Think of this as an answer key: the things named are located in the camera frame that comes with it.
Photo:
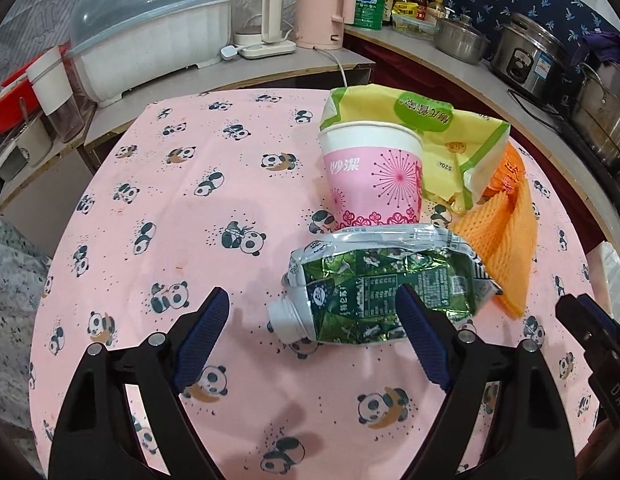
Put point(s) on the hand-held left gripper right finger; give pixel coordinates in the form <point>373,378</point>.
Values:
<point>422,337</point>

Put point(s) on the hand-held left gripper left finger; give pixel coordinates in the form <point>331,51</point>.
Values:
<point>202,337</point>

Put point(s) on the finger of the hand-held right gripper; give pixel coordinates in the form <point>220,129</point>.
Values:
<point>590,325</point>

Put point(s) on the white trash bin with liner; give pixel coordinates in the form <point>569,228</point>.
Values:
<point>612,275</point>

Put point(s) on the crushed green drink carton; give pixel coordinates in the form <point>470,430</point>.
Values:
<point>360,290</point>

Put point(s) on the orange foam net sleeve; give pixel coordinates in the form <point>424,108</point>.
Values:
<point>505,240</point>

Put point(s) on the pink panda print tablecloth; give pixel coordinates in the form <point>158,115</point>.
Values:
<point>189,210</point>

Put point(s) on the black induction cooker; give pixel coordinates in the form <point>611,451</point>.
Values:
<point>605,172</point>

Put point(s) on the pink paper cup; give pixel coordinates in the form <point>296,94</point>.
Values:
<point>370,180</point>

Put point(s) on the grey floral cloth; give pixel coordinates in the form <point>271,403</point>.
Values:
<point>14,310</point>

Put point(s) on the yellow-green snack bag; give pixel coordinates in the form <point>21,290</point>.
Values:
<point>455,135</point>

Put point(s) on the large steel steamer pot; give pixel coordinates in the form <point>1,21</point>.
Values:
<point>602,115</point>

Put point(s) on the steel rice cooker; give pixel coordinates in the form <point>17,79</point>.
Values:
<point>535,55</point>

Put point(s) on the purple towel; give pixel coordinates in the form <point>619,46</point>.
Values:
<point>610,47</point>

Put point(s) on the white power plug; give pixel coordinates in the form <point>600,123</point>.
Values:
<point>229,52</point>

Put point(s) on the white lidded tumbler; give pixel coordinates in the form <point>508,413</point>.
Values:
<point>54,90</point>

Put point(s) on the small steel pot with lid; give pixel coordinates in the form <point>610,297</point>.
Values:
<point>462,42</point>

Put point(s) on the red plastic container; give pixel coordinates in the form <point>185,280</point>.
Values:
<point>9,105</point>

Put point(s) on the white dish drainer with lid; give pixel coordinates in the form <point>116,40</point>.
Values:
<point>154,35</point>

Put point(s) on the clear food container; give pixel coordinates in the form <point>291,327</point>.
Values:
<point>415,25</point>

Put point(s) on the pump dispenser bottle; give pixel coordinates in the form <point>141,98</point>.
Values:
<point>437,10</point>

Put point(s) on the yellow label jar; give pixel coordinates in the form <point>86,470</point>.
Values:
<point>404,7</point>

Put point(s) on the glass kettle with white base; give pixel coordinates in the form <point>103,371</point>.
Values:
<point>260,10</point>

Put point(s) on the green tin can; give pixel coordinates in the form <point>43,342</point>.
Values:
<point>370,5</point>

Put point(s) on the pink electric kettle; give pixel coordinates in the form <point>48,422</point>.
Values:
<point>320,10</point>

